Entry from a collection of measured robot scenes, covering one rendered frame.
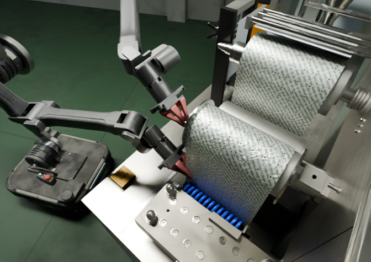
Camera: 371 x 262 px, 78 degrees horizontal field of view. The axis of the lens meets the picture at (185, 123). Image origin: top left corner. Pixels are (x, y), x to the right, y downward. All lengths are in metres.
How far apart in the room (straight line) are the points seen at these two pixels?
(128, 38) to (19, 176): 1.56
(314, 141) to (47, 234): 1.79
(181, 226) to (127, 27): 0.60
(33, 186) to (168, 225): 1.38
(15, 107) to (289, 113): 0.88
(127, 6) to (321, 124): 0.98
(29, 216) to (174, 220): 1.56
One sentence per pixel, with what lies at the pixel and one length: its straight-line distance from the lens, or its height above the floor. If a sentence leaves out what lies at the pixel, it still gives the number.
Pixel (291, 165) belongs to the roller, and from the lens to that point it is 0.53.
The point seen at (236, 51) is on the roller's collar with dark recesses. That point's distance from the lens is 0.73.
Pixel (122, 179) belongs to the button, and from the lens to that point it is 0.93.
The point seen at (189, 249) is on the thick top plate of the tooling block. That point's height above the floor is 1.03.
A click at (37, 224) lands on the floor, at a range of 2.10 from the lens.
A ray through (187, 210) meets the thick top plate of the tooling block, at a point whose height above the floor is 1.02.
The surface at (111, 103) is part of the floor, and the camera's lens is 2.61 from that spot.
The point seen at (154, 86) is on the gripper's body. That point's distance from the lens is 0.62.
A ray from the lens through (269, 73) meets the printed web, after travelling 0.65.
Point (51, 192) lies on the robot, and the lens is 1.87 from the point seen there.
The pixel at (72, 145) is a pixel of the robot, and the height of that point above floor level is 0.24.
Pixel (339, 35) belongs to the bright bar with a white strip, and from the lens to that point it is 0.68.
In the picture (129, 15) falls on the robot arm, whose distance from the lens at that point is 0.79.
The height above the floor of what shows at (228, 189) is 1.15.
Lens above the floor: 1.72
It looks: 49 degrees down
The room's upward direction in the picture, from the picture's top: straight up
